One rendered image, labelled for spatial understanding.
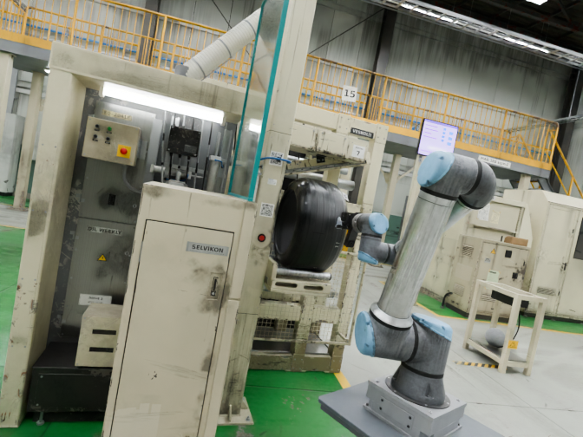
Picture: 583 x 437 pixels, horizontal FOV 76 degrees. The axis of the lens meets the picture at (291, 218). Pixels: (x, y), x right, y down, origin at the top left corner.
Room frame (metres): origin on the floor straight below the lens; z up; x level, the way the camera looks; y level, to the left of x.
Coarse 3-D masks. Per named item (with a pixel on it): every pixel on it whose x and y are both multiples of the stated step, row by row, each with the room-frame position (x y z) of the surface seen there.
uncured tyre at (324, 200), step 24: (288, 192) 2.29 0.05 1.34; (312, 192) 2.03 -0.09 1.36; (336, 192) 2.10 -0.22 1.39; (288, 216) 2.48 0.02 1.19; (312, 216) 1.96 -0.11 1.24; (336, 216) 2.01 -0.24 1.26; (288, 240) 2.45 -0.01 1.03; (312, 240) 1.97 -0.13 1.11; (336, 240) 2.00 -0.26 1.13; (288, 264) 2.10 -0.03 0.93; (312, 264) 2.06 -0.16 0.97
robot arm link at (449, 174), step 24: (432, 168) 1.11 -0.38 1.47; (456, 168) 1.09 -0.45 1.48; (480, 168) 1.11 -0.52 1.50; (432, 192) 1.12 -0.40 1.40; (456, 192) 1.12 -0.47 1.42; (432, 216) 1.13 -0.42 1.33; (408, 240) 1.18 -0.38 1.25; (432, 240) 1.15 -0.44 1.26; (408, 264) 1.18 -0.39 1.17; (384, 288) 1.25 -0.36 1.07; (408, 288) 1.19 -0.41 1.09; (360, 312) 1.32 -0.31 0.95; (384, 312) 1.24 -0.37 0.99; (408, 312) 1.23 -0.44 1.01; (360, 336) 1.28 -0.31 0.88; (384, 336) 1.22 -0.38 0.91; (408, 336) 1.25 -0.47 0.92
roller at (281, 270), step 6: (282, 270) 2.04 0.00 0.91; (288, 270) 2.06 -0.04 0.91; (294, 270) 2.07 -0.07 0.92; (300, 270) 2.09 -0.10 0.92; (306, 270) 2.11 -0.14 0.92; (294, 276) 2.07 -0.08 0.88; (300, 276) 2.08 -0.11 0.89; (306, 276) 2.09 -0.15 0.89; (312, 276) 2.10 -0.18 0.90; (318, 276) 2.11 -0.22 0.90; (324, 276) 2.12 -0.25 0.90; (330, 276) 2.13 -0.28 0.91
